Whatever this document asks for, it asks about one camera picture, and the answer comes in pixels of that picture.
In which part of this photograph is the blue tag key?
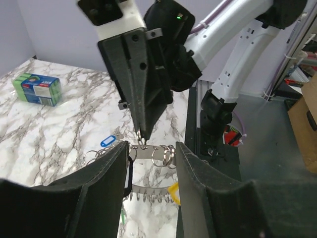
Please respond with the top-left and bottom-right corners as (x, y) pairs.
(100, 134), (124, 148)

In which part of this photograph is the brown cardboard box background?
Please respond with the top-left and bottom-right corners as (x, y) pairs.
(288, 75), (317, 174)

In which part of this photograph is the blue green sponge pack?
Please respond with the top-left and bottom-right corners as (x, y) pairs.
(12, 73), (62, 107)

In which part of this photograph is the yellow key tag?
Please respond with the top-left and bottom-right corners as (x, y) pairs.
(167, 182), (181, 206)

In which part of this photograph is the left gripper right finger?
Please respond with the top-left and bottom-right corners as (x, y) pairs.
(176, 142), (317, 238)

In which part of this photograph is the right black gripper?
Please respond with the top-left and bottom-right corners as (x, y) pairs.
(97, 27), (174, 139)

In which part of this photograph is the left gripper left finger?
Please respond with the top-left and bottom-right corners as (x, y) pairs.
(0, 142), (128, 238)

